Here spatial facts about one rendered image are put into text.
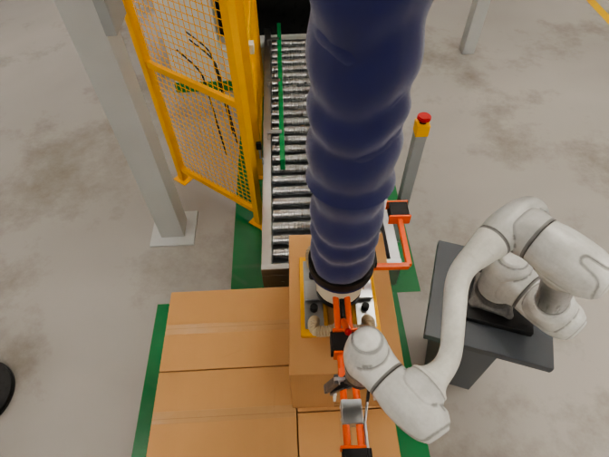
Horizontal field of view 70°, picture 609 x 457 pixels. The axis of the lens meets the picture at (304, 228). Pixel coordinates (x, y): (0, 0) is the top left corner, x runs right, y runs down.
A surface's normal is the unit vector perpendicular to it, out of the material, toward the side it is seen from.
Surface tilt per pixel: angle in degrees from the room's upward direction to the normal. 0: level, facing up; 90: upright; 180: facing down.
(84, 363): 0
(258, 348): 0
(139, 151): 90
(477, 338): 0
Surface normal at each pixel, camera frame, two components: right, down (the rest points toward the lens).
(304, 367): -0.01, -0.61
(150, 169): 0.05, 0.79
